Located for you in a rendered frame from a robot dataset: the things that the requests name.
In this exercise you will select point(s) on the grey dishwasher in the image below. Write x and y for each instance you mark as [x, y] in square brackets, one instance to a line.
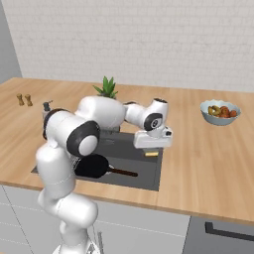
[221, 236]

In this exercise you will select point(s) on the white bowl of fruit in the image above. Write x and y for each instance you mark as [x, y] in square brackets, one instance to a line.
[220, 112]

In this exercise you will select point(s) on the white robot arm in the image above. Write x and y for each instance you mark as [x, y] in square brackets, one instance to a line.
[66, 132]

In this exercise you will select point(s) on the yellow sponge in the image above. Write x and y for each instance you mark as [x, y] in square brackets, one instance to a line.
[152, 153]

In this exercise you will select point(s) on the green potted plant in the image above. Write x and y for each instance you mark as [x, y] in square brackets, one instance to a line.
[106, 87]

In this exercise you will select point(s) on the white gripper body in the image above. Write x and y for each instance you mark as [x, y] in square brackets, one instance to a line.
[152, 141]

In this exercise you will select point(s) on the brown pepper shaker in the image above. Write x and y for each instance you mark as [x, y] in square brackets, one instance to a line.
[28, 100]
[20, 99]

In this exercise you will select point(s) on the white cupboard run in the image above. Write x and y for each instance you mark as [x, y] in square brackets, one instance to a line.
[139, 228]

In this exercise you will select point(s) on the black frying pan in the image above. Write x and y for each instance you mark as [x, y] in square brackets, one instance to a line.
[94, 166]

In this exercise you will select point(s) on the dark grey sink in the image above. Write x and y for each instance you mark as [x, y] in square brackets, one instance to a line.
[139, 165]

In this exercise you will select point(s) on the soap dispenser with black pump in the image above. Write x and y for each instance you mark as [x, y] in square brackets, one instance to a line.
[46, 109]

